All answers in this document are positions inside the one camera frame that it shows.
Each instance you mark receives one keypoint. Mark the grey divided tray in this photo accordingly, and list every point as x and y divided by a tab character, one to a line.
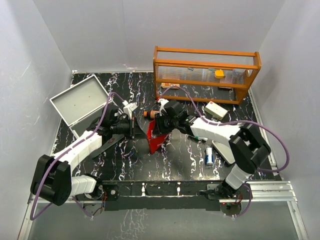
225	152

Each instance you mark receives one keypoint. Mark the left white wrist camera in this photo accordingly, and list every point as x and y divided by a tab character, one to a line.
128	108

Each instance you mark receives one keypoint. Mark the blue white can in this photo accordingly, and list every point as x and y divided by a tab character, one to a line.
209	156

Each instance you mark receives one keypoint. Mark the white medicine box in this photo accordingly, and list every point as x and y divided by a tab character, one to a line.
215	110

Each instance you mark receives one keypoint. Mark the red first aid pouch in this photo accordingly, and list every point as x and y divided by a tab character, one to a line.
154	141

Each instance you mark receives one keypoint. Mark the wooden display shelf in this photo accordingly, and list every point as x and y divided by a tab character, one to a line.
194	71

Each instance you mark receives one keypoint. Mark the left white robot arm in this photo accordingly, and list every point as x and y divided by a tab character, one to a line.
53	179

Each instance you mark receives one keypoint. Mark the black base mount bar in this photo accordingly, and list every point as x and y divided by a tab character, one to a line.
209	195

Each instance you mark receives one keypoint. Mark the grey open case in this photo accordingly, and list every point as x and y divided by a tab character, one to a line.
80	104

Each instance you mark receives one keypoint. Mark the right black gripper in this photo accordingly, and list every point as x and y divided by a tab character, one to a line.
159	129

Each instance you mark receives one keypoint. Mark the white green-label bottle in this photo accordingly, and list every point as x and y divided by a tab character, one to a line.
198	138

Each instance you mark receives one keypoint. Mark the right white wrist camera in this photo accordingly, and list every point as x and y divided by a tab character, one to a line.
162	102

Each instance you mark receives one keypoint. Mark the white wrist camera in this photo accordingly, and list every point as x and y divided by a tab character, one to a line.
128	108
162	102

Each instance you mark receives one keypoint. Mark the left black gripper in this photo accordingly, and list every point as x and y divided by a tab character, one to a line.
135	131

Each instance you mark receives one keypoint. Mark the yellow block on shelf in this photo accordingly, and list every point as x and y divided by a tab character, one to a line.
219	74

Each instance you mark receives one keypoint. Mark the wooden toy block strip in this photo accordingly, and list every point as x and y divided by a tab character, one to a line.
166	85

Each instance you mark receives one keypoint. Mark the amber medicine bottle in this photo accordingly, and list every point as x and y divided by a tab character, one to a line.
150	114

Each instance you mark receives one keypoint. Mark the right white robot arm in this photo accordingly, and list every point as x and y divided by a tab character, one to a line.
245	143

